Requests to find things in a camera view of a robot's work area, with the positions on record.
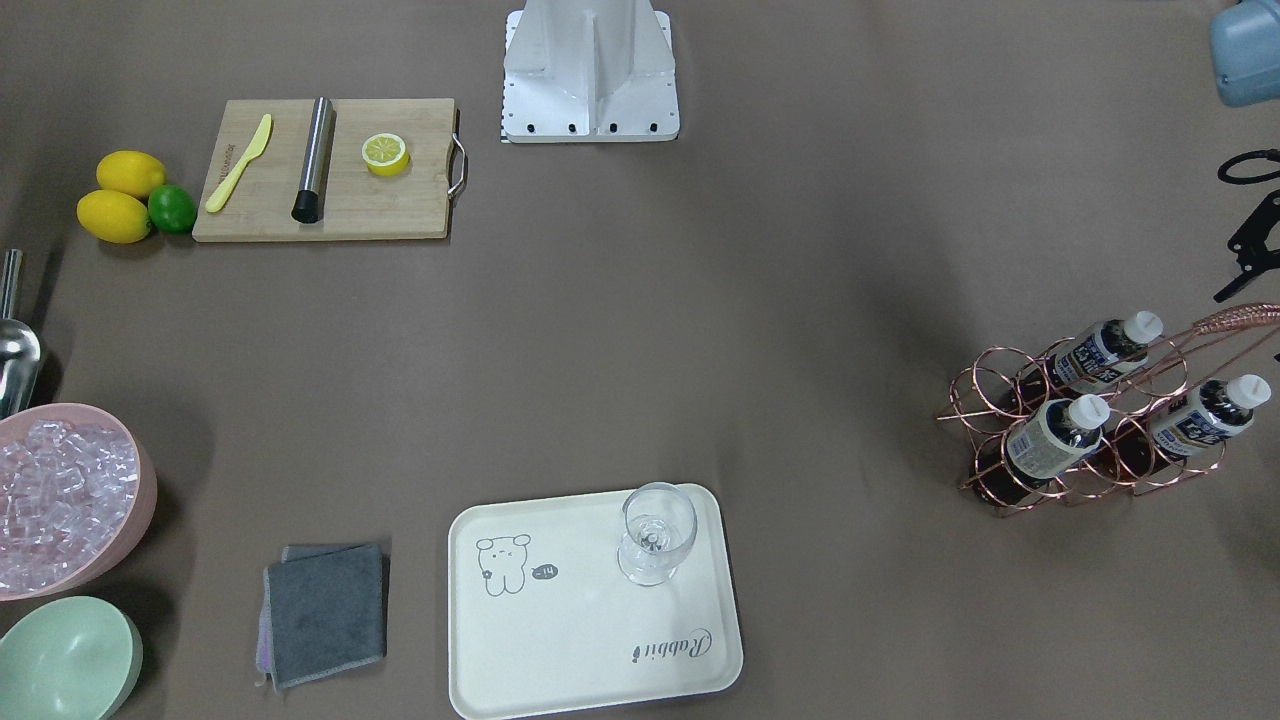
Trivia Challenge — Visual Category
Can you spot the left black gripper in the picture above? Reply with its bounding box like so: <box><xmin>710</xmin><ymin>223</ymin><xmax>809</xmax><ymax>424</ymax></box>
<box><xmin>1213</xmin><ymin>190</ymin><xmax>1279</xmax><ymax>304</ymax></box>

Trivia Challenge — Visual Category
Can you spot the copper wire bottle basket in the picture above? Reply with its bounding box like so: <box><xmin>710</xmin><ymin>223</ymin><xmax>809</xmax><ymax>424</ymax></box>
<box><xmin>937</xmin><ymin>304</ymin><xmax>1277</xmax><ymax>516</ymax></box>

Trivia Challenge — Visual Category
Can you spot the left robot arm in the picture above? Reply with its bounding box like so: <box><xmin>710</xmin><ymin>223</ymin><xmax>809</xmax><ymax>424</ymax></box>
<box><xmin>1210</xmin><ymin>1</ymin><xmax>1279</xmax><ymax>304</ymax></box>

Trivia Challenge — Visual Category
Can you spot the tea bottle front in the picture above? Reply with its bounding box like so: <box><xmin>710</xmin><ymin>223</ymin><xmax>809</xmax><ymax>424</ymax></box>
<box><xmin>1114</xmin><ymin>374</ymin><xmax>1272</xmax><ymax>478</ymax></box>
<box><xmin>972</xmin><ymin>395</ymin><xmax>1111</xmax><ymax>507</ymax></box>

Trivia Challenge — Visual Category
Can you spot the tea bottle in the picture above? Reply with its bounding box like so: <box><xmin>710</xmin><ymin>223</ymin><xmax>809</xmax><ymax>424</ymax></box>
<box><xmin>1012</xmin><ymin>310</ymin><xmax>1164</xmax><ymax>407</ymax></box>
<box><xmin>1114</xmin><ymin>374</ymin><xmax>1272</xmax><ymax>478</ymax></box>
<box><xmin>972</xmin><ymin>395</ymin><xmax>1111</xmax><ymax>507</ymax></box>

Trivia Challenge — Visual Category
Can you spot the tea bottle back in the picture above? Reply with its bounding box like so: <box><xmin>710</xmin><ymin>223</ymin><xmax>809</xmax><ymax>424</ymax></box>
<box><xmin>1012</xmin><ymin>310</ymin><xmax>1164</xmax><ymax>407</ymax></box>

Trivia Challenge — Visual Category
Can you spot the clear wine glass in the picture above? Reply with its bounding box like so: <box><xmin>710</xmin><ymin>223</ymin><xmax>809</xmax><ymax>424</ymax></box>
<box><xmin>616</xmin><ymin>482</ymin><xmax>699</xmax><ymax>587</ymax></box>

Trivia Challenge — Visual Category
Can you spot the cream rabbit tray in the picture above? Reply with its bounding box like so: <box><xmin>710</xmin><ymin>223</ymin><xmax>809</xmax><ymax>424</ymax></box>
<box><xmin>448</xmin><ymin>483</ymin><xmax>744</xmax><ymax>719</ymax></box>

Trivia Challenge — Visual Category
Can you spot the bamboo cutting board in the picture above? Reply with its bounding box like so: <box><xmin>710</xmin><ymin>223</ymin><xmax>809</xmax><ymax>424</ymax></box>
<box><xmin>192</xmin><ymin>97</ymin><xmax>466</xmax><ymax>243</ymax></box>

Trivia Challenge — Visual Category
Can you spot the half lemon slice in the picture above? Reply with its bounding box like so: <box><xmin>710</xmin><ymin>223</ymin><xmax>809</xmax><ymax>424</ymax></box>
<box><xmin>360</xmin><ymin>132</ymin><xmax>411</xmax><ymax>177</ymax></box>

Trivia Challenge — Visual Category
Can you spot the steel muddler black tip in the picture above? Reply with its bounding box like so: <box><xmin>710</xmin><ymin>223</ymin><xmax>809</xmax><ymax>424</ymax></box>
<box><xmin>291</xmin><ymin>97</ymin><xmax>337</xmax><ymax>225</ymax></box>

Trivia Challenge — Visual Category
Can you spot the grey folded cloth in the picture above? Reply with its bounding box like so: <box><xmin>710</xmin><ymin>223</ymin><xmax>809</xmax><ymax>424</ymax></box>
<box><xmin>255</xmin><ymin>543</ymin><xmax>389</xmax><ymax>694</ymax></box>

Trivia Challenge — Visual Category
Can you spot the yellow plastic knife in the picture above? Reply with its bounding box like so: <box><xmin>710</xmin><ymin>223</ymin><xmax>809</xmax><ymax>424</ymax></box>
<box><xmin>204</xmin><ymin>113</ymin><xmax>274</xmax><ymax>214</ymax></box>

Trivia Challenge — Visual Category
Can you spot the green lime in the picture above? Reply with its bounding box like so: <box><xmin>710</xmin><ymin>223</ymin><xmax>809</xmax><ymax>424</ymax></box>
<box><xmin>147</xmin><ymin>184</ymin><xmax>198</xmax><ymax>234</ymax></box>

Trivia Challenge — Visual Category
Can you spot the yellow lemon upper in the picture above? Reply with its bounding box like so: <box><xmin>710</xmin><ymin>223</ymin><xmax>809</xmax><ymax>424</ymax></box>
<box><xmin>95</xmin><ymin>149</ymin><xmax>168</xmax><ymax>201</ymax></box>

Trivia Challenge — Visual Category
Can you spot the yellow lemon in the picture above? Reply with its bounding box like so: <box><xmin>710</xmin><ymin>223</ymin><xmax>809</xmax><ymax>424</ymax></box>
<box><xmin>95</xmin><ymin>149</ymin><xmax>168</xmax><ymax>201</ymax></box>
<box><xmin>76</xmin><ymin>190</ymin><xmax>154</xmax><ymax>243</ymax></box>

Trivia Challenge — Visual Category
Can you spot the yellow lemon lower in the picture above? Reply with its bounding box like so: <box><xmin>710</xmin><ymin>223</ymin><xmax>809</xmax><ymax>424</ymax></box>
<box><xmin>76</xmin><ymin>190</ymin><xmax>154</xmax><ymax>243</ymax></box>

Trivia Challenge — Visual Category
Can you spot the pink bowl of ice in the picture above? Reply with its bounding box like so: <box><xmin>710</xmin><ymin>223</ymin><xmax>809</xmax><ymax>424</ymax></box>
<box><xmin>1</xmin><ymin>404</ymin><xmax>157</xmax><ymax>602</ymax></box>

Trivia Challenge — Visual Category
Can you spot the steel ice scoop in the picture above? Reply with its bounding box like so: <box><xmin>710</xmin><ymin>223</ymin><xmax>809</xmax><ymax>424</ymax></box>
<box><xmin>1</xmin><ymin>249</ymin><xmax>44</xmax><ymax>419</ymax></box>

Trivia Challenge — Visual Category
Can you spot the green empty bowl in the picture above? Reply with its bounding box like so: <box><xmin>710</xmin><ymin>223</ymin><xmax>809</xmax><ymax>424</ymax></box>
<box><xmin>1</xmin><ymin>596</ymin><xmax>145</xmax><ymax>719</ymax></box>

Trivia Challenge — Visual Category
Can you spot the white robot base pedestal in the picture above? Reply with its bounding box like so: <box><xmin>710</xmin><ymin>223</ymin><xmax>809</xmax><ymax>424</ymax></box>
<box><xmin>500</xmin><ymin>1</ymin><xmax>681</xmax><ymax>143</ymax></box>

